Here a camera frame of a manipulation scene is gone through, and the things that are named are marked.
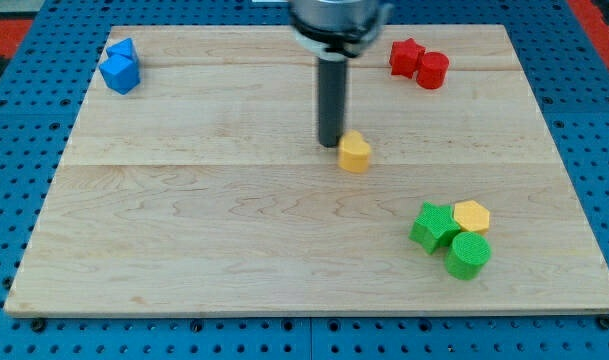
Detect yellow heart block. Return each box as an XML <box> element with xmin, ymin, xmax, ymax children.
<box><xmin>338</xmin><ymin>130</ymin><xmax>372</xmax><ymax>173</ymax></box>

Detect light wooden board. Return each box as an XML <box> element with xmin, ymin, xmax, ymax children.
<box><xmin>5</xmin><ymin>25</ymin><xmax>609</xmax><ymax>318</ymax></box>

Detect dark grey pointer rod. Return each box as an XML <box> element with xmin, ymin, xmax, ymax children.
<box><xmin>317</xmin><ymin>59</ymin><xmax>347</xmax><ymax>148</ymax></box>

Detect green star block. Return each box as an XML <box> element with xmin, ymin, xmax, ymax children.
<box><xmin>409</xmin><ymin>202</ymin><xmax>461</xmax><ymax>254</ymax></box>

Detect red star block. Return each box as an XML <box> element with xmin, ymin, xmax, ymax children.
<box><xmin>389</xmin><ymin>38</ymin><xmax>426</xmax><ymax>79</ymax></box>

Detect red cylinder block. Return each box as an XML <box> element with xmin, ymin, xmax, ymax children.
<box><xmin>416</xmin><ymin>52</ymin><xmax>450</xmax><ymax>90</ymax></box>

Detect yellow hexagon block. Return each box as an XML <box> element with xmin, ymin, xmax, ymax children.
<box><xmin>453</xmin><ymin>200</ymin><xmax>490</xmax><ymax>235</ymax></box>

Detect green cylinder block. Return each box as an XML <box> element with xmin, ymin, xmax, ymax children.
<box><xmin>445</xmin><ymin>232</ymin><xmax>492</xmax><ymax>280</ymax></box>

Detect blue cube block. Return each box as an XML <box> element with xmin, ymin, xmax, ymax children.
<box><xmin>99</xmin><ymin>55</ymin><xmax>140</xmax><ymax>95</ymax></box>

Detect blue triangle block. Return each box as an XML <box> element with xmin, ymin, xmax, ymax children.
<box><xmin>106</xmin><ymin>38</ymin><xmax>139</xmax><ymax>63</ymax></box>

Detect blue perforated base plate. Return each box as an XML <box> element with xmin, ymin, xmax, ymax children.
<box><xmin>0</xmin><ymin>0</ymin><xmax>609</xmax><ymax>359</ymax></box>

